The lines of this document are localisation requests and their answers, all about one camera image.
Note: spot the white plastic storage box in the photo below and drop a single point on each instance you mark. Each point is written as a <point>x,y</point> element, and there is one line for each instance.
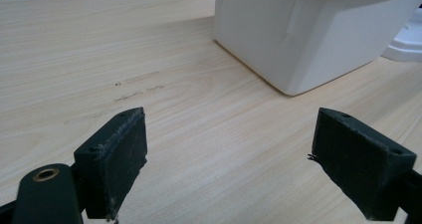
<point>298,35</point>

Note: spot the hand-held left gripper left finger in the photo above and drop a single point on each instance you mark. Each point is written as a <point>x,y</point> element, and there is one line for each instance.
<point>114,164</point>

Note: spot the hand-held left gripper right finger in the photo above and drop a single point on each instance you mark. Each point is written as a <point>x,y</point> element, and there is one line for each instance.
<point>358,164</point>

